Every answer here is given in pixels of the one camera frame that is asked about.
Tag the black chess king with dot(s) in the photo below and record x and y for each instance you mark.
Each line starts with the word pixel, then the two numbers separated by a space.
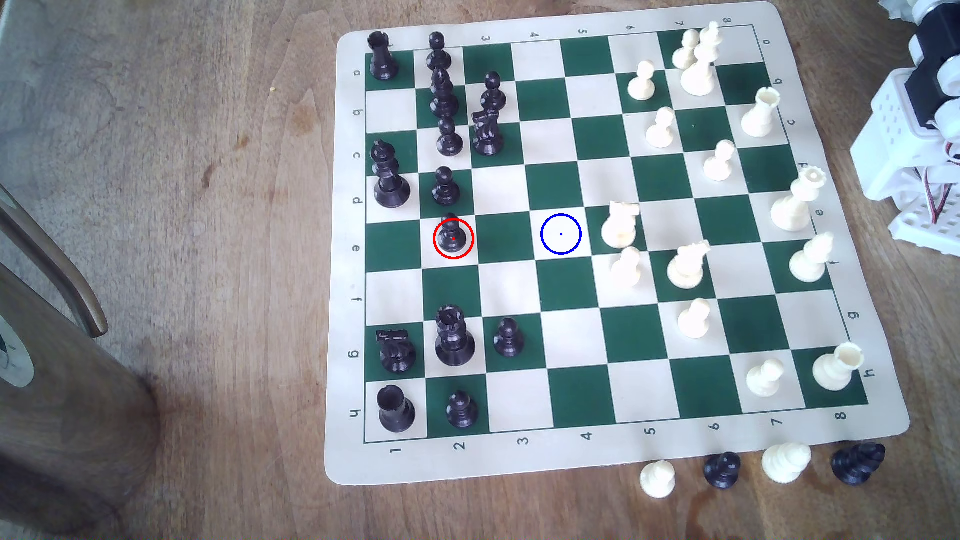
pixel 391 187

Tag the black chess pawn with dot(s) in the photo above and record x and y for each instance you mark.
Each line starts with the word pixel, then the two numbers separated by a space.
pixel 721 471
pixel 445 191
pixel 508 341
pixel 493 96
pixel 449 142
pixel 452 236
pixel 439 58
pixel 462 411

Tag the black chess queen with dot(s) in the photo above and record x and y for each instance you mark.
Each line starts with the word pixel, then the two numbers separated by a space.
pixel 454 341

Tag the white chess pawn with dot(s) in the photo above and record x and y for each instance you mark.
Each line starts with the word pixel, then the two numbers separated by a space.
pixel 764 379
pixel 641 84
pixel 719 163
pixel 626 268
pixel 684 54
pixel 658 480
pixel 661 131
pixel 694 320

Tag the white chess knight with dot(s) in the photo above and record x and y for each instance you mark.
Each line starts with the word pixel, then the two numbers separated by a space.
pixel 619 229
pixel 685 268

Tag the white chess bishop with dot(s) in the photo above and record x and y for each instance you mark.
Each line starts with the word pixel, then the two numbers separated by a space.
pixel 785 463
pixel 808 262

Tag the white chess rook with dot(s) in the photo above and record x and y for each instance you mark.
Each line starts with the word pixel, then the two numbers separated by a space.
pixel 759 116
pixel 832 369

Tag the black chess rook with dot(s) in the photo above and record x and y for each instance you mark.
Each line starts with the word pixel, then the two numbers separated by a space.
pixel 395 412
pixel 382 60

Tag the green and white chess mat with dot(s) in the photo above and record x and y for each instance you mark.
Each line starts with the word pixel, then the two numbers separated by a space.
pixel 555 184

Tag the white chess queen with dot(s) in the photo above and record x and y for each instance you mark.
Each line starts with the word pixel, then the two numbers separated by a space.
pixel 791 210

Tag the pale round disc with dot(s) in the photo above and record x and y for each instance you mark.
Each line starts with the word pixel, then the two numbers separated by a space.
pixel 11 361

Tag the white chess king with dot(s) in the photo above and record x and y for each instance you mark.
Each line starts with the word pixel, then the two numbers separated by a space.
pixel 699 75

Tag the black chess bishop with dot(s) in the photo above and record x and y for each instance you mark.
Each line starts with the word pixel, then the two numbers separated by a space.
pixel 444 96
pixel 855 463

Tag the brown curved wooden rail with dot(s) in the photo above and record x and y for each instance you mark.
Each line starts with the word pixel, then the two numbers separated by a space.
pixel 52 266

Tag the black chess knight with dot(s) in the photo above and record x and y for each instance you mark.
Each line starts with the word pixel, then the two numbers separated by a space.
pixel 397 354
pixel 487 135

